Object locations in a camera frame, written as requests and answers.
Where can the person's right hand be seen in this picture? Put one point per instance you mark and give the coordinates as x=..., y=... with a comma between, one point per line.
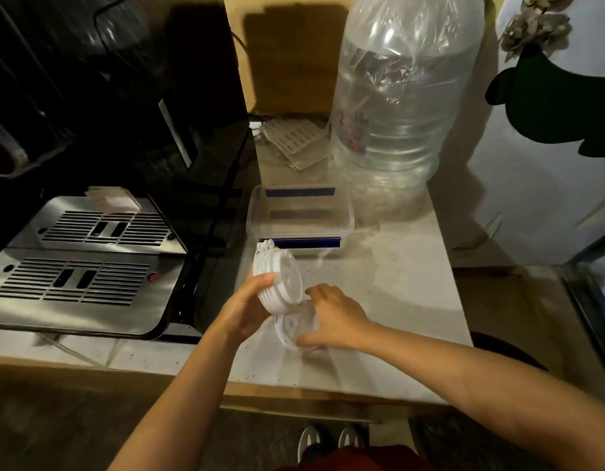
x=338, y=318

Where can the person's left hand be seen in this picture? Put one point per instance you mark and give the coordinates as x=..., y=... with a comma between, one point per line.
x=243, y=308

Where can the person's left thumb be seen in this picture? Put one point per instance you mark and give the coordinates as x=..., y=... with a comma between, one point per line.
x=262, y=284

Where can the person's right thumb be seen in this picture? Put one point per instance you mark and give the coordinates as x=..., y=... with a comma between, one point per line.
x=310, y=339

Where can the stack of white cup lids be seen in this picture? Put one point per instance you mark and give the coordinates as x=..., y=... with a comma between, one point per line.
x=278, y=277

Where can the single white cup lid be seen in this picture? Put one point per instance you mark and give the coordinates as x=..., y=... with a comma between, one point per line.
x=295, y=328

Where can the person's right forearm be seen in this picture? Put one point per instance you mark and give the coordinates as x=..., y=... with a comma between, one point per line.
x=484, y=389

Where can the person's left forearm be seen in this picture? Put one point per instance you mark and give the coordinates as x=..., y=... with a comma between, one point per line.
x=180, y=404

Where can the clear plastic container blue clips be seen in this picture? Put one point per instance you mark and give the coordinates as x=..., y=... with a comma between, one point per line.
x=300, y=218

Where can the person's left shoe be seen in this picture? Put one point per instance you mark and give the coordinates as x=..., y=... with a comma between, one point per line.
x=312, y=440

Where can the person's shoe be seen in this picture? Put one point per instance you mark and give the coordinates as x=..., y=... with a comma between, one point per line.
x=312, y=440
x=352, y=436

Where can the person's right shoe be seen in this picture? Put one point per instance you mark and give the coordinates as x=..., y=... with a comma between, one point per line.
x=352, y=436

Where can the person's red shorts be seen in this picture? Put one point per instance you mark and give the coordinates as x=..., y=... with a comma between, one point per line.
x=366, y=460

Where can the clear bag of paper packets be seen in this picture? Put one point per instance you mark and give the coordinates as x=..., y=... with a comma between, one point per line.
x=295, y=142

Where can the small steel drip tray grate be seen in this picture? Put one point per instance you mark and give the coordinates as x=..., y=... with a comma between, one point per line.
x=104, y=225

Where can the black coffee machine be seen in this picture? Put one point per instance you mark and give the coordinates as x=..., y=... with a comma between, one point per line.
x=111, y=142

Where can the brown cardboard panel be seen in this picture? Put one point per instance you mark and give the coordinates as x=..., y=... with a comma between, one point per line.
x=290, y=53

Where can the large clear water bottle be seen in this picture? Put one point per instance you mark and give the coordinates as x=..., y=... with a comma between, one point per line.
x=398, y=93

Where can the white refrigerator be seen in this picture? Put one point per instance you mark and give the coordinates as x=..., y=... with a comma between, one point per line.
x=543, y=142

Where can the dark green magnet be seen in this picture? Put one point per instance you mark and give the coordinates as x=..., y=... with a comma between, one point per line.
x=552, y=100

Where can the pale flower decoration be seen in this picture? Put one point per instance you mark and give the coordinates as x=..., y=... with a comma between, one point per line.
x=535, y=24

